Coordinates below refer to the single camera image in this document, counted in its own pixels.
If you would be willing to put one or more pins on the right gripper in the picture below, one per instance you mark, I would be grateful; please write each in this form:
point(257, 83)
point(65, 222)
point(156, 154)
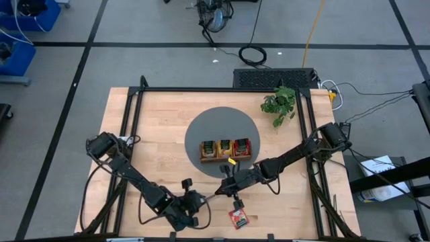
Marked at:
point(240, 181)

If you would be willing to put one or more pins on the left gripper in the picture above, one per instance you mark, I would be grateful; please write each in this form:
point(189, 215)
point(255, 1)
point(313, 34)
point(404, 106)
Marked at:
point(193, 202)

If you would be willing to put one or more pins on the red tea packet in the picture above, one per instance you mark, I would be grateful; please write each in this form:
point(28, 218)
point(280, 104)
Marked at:
point(242, 140)
point(238, 218)
point(242, 151)

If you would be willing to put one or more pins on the wooden tea box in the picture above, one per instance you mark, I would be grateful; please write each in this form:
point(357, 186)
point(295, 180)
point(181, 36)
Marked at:
point(221, 160)

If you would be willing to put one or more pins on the orange tea packet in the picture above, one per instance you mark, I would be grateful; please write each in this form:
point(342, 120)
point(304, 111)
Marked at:
point(225, 153)
point(225, 141)

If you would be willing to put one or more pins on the beige tea packet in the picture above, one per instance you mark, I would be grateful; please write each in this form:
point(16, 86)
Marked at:
point(209, 142)
point(209, 153)

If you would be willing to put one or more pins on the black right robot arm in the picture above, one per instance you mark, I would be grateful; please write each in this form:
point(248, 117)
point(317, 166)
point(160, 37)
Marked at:
point(292, 154)

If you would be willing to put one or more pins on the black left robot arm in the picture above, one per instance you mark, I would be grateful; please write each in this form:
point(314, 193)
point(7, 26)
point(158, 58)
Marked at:
point(134, 179)

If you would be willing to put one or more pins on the grey round mat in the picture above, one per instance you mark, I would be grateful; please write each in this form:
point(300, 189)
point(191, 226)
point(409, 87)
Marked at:
point(218, 124)

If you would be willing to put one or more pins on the potted green plant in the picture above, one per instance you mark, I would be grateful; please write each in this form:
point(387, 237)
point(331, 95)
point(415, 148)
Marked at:
point(280, 102)

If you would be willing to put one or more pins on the black power adapter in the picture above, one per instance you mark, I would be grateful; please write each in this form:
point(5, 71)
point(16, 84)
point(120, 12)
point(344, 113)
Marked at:
point(346, 127)

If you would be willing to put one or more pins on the yellow power plug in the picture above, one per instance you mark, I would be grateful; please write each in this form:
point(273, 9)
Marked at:
point(332, 96)

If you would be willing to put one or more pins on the white paper sheet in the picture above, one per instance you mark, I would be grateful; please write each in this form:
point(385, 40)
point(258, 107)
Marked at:
point(376, 164)

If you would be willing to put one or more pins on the black metal beam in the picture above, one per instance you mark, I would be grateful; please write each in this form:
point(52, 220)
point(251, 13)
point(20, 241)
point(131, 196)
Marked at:
point(389, 174)

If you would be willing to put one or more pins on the black floor fan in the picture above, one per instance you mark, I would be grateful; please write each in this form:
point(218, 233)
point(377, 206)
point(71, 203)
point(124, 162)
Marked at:
point(215, 15)

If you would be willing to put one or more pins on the black caster base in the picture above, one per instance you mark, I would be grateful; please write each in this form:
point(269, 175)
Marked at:
point(5, 112)

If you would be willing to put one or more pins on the blue plastic bin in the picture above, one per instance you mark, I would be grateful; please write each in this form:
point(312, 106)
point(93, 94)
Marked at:
point(20, 60)
point(47, 20)

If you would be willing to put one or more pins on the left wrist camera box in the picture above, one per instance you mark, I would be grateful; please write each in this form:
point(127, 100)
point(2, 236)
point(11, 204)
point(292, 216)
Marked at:
point(186, 184)

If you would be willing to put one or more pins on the black aluminium table frame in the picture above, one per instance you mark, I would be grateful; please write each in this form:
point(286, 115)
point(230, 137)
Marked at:
point(201, 89)

